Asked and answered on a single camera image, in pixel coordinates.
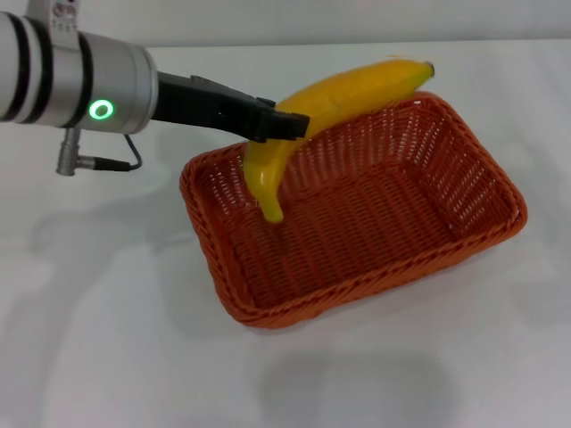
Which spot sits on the yellow banana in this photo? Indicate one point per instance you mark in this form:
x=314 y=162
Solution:
x=348 y=93

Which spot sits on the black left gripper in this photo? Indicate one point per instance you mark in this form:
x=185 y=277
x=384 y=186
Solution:
x=205 y=104

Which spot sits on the orange woven plastic basket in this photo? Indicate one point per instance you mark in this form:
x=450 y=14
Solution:
x=357 y=241

